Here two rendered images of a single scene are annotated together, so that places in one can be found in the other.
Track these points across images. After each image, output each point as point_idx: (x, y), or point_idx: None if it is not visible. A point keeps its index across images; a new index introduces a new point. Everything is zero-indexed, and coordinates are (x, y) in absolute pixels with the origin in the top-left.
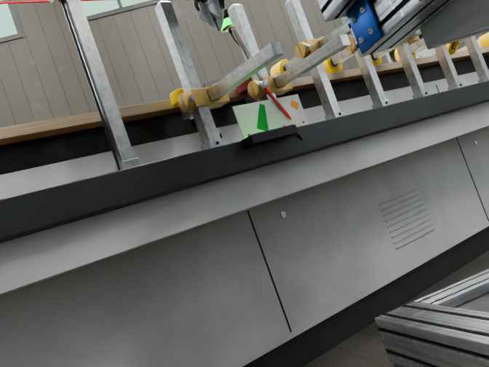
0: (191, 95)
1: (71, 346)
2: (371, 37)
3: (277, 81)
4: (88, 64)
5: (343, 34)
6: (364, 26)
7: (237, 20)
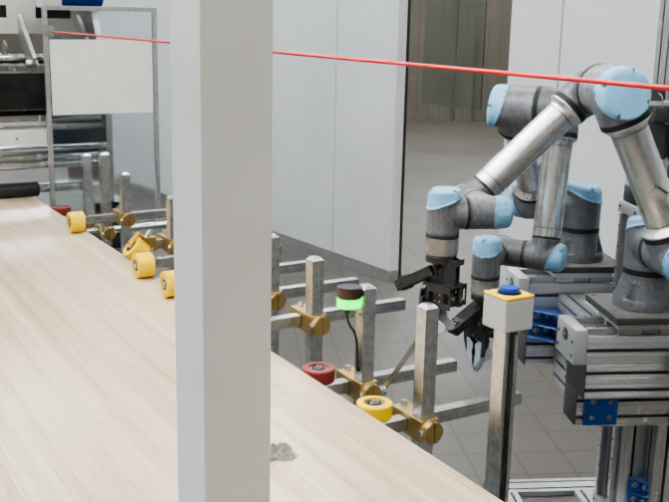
0: (442, 426)
1: None
2: (605, 420)
3: None
4: (513, 414)
5: (349, 318)
6: (601, 410)
7: (373, 307)
